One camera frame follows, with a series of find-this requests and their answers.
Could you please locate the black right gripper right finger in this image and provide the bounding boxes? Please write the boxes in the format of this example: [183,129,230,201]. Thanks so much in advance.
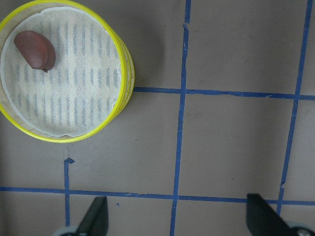
[246,194,298,236]

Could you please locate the yellow steamer top layer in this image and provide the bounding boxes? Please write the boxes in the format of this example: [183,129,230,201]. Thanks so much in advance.
[0,0,126,144]

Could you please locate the yellow steamer bottom layer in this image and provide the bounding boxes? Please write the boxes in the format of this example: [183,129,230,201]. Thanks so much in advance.
[108,33,135,122]

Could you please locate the white steamer cloth liner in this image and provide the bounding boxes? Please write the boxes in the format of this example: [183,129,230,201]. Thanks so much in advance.
[0,6,123,138]

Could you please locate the yellow steamer layer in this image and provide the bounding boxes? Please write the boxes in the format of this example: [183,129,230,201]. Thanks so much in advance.
[108,33,135,122]
[0,0,126,144]

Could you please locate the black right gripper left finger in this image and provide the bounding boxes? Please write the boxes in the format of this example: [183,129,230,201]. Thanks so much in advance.
[77,197,109,236]

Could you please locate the brown bun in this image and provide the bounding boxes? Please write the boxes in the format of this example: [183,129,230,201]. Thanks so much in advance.
[14,30,56,73]

